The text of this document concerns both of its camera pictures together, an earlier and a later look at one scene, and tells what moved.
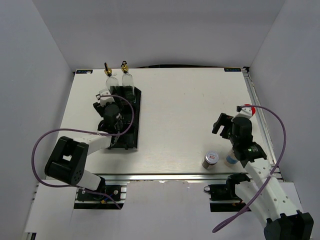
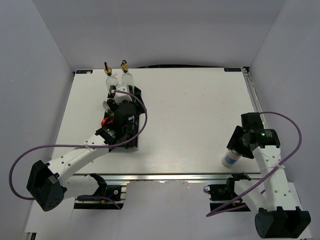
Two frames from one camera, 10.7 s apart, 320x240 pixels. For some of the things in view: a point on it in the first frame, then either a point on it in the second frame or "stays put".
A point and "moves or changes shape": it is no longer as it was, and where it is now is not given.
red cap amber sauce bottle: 253,109 moves or changes shape
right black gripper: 223,120 to 233,143
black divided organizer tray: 129,98 stays put
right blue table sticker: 232,69 stays put
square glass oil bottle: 127,83 stays put
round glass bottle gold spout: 112,82 stays put
